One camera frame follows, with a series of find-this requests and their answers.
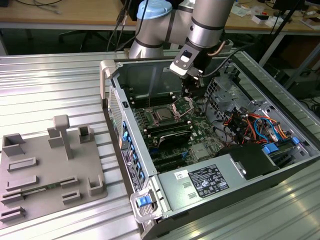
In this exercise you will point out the CPU socket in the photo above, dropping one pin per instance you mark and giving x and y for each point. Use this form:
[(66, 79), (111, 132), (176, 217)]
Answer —
[(153, 117)]

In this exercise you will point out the green RAM stick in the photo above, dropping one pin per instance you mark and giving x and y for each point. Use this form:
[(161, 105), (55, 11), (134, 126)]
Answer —
[(40, 189)]

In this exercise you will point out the black box on desk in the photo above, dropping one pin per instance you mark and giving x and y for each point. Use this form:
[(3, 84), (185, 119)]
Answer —
[(131, 10)]

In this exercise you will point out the black plastic air shroud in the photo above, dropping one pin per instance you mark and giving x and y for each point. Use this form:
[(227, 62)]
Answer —
[(250, 160)]

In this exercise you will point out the black RAM slot bank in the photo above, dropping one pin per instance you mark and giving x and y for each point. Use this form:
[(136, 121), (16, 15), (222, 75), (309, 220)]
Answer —
[(165, 128), (160, 100)]

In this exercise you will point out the grey parts rack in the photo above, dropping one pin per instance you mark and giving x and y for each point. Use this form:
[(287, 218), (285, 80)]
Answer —
[(50, 165)]

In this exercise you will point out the silver chipset heat sink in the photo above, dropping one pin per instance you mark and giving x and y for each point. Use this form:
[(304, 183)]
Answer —
[(200, 151)]

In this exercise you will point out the small white box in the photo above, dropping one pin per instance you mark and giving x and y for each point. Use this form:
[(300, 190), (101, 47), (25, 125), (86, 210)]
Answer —
[(262, 21)]

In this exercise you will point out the perforated metal disk bay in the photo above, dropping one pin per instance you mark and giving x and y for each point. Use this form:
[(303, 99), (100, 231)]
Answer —
[(225, 90)]

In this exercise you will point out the open grey PC case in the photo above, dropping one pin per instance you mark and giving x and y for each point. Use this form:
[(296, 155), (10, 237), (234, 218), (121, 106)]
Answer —
[(138, 130)]

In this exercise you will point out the thin metal locking lever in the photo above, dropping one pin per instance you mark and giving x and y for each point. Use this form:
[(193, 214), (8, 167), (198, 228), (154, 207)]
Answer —
[(157, 121), (149, 98)]

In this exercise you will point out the blue slot retainer row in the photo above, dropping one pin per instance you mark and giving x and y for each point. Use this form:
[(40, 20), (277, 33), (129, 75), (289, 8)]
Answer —
[(125, 137)]

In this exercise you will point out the green motherboard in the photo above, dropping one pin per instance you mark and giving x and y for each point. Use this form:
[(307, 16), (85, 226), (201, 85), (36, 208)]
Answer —
[(202, 135)]

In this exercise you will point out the black chair base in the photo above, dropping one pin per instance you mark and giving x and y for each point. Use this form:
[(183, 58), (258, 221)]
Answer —
[(82, 37)]

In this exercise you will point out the cluttered wooden desk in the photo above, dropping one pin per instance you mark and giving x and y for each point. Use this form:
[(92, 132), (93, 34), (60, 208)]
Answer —
[(292, 22)]

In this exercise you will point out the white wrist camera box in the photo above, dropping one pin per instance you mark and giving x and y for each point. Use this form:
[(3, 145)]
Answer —
[(181, 66)]

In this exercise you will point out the blue disk connector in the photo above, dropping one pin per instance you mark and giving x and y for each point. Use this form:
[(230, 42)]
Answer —
[(271, 148)]

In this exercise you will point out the silver CPU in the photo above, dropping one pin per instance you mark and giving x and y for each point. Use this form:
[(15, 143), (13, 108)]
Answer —
[(164, 114)]

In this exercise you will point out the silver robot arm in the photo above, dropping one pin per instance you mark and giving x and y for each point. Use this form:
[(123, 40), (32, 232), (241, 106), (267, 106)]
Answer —
[(207, 30)]

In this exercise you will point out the black expansion slot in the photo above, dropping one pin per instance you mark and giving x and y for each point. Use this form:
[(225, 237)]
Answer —
[(170, 163)]

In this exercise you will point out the grey power supply unit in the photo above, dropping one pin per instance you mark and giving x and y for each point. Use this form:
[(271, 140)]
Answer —
[(175, 190)]

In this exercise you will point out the small brown cardboard box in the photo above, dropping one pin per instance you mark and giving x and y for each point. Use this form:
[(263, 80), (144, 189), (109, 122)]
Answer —
[(311, 22)]

